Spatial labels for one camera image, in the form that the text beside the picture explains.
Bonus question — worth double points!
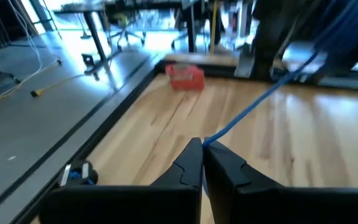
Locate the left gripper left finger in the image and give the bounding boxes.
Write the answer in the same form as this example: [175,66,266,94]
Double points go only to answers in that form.
[38,137,203,224]

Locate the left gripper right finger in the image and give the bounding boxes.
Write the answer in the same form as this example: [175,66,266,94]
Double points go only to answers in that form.
[203,138,358,224]

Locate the long blue cord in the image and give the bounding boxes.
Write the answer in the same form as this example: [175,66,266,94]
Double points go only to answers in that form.
[202,0,358,197]

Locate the blue filament spool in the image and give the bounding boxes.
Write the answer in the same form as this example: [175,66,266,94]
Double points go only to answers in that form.
[303,0,358,85]

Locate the black spool white labels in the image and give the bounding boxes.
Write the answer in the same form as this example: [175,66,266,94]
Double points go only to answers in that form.
[57,160,99,187]

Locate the red plastic spool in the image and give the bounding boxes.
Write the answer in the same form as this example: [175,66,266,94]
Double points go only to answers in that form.
[165,63,205,91]

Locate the black desk leg stand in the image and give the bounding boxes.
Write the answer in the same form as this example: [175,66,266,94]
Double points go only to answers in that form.
[80,9,113,76]

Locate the green seat office chair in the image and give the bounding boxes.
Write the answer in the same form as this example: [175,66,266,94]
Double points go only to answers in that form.
[107,12,147,51]

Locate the black aluminium table frame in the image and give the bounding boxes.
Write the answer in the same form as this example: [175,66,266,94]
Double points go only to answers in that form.
[0,57,358,224]

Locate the yellow extension cord black plug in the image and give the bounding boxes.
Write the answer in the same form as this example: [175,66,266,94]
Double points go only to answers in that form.
[30,73,86,98]

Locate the yellow white floor cord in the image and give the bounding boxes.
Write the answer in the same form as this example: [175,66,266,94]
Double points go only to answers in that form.
[0,58,63,109]

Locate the white hanging cable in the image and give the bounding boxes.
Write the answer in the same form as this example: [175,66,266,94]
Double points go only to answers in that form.
[7,0,45,80]

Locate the yellow hanging cable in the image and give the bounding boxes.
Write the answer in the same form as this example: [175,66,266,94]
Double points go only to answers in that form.
[209,0,219,55]

